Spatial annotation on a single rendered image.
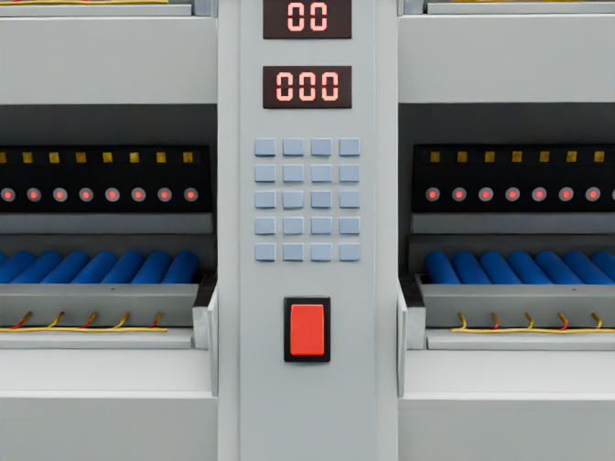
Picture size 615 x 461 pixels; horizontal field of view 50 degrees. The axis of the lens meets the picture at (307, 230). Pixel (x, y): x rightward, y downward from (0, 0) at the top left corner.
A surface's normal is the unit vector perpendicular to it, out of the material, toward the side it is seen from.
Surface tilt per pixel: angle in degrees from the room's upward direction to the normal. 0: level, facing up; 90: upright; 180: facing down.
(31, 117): 90
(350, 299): 90
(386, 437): 90
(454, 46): 109
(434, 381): 19
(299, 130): 90
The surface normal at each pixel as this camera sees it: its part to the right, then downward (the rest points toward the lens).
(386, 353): -0.02, 0.00
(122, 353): 0.00, -0.95
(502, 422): -0.02, 0.32
